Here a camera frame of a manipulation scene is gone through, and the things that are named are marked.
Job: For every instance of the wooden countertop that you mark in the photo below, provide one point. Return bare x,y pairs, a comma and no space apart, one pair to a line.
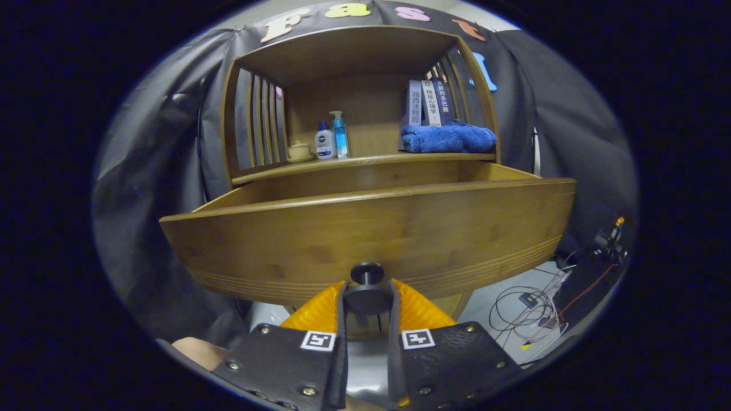
365,161

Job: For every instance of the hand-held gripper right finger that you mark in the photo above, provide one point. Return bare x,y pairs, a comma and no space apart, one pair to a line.
394,365

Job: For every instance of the person's bare limb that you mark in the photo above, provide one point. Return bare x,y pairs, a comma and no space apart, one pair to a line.
197,351

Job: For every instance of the white book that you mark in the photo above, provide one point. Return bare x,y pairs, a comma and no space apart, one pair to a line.
431,103

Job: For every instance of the wooden cabinet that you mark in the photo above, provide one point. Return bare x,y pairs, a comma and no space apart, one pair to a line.
354,54

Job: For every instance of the wooden drawer with black knob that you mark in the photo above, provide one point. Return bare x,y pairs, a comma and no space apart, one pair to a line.
365,228

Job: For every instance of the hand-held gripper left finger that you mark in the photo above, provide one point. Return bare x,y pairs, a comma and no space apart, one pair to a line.
341,365

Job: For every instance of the blue folded towel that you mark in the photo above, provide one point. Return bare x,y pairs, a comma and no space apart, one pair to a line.
445,138

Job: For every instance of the black and orange device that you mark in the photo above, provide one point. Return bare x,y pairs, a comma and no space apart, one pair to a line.
608,240

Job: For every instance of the blue pump bottle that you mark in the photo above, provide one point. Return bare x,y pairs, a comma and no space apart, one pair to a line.
340,140

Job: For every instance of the beige lidded teacup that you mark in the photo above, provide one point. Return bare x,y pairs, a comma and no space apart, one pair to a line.
298,152

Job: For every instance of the white lotion bottle blue cap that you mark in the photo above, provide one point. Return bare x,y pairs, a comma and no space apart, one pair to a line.
325,145

